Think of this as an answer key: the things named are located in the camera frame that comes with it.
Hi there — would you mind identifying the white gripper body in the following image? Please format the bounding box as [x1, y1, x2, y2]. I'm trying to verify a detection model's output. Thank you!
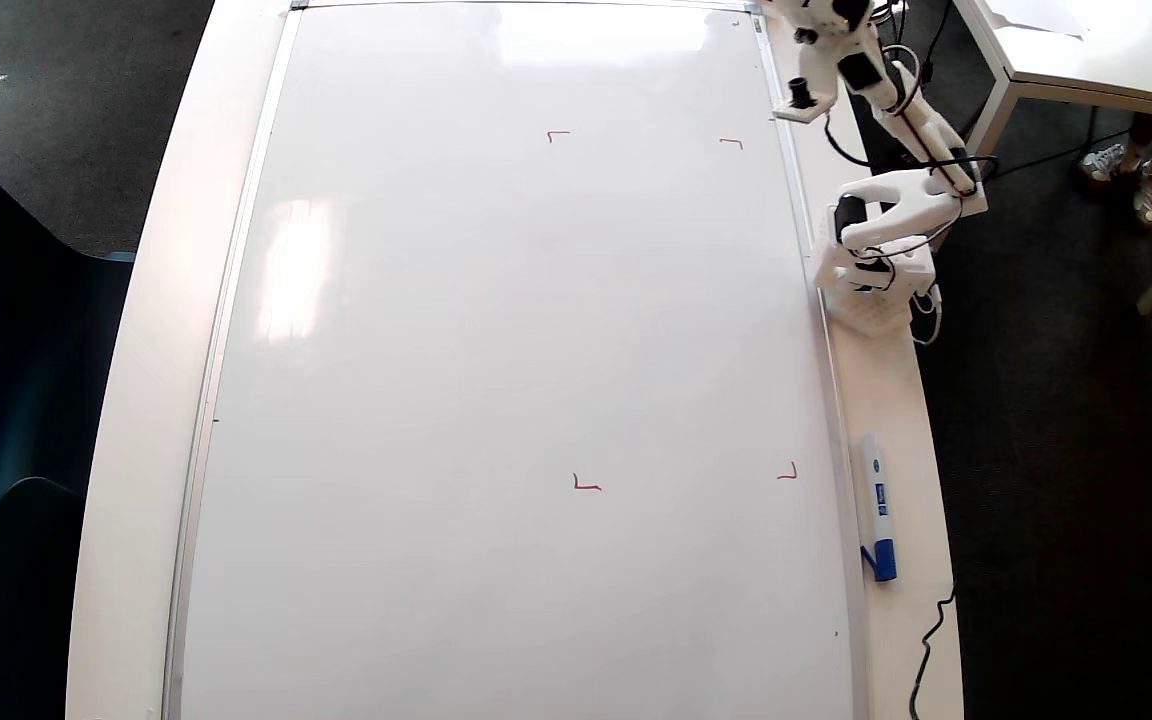
[771, 0, 882, 91]

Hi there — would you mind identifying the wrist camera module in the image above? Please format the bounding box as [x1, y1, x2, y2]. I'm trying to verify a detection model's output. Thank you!
[772, 74, 839, 125]

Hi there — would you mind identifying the black hanging cable with plug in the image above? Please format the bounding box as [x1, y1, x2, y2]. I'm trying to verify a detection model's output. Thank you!
[921, 0, 953, 86]

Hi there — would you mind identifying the white side table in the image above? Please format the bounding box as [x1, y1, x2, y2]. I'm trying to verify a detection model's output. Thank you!
[936, 0, 1152, 316]

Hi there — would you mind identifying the black power cable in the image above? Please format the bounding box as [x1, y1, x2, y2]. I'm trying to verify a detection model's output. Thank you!
[908, 585, 957, 720]

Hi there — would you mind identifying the black camera cable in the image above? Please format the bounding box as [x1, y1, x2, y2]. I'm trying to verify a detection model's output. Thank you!
[820, 105, 999, 181]

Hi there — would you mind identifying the white cable at arm base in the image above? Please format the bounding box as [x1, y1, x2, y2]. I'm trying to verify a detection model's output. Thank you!
[911, 283, 943, 347]

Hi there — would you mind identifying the dark blue chair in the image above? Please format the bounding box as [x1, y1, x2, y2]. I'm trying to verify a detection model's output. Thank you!
[0, 135, 137, 546]
[0, 478, 87, 720]

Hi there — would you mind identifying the blue whiteboard marker pen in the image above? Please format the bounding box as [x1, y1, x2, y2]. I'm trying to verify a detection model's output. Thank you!
[858, 432, 899, 583]

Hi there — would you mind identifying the thin black floor cable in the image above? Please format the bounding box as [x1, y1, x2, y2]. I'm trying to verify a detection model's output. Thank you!
[996, 125, 1137, 179]

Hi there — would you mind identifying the white whiteboard with metal frame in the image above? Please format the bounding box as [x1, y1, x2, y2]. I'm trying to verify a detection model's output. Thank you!
[161, 0, 872, 720]

